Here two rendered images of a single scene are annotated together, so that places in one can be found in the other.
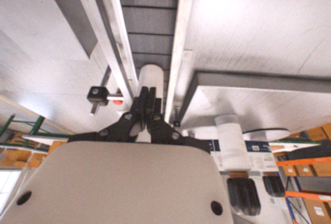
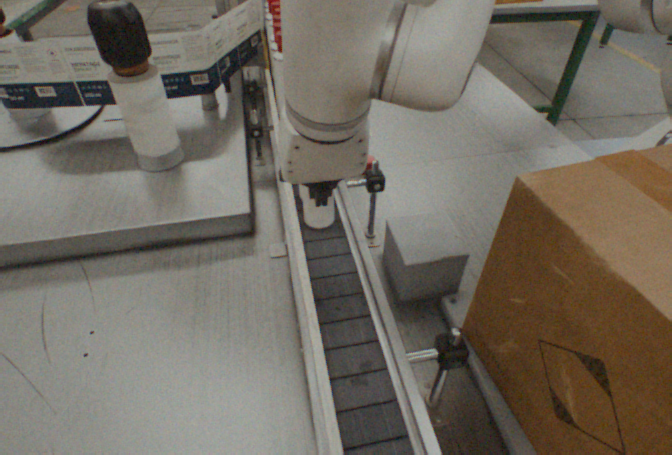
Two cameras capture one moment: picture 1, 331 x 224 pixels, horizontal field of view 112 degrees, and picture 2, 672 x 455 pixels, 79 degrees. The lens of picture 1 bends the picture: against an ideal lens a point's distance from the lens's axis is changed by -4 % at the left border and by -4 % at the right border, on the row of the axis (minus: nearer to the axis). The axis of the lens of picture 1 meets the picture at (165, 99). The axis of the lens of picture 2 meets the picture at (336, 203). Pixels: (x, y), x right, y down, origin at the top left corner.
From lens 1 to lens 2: 0.42 m
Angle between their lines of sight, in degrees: 15
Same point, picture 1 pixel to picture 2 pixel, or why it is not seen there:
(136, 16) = (343, 267)
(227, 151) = (160, 104)
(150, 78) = (320, 211)
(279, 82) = (110, 243)
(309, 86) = (50, 247)
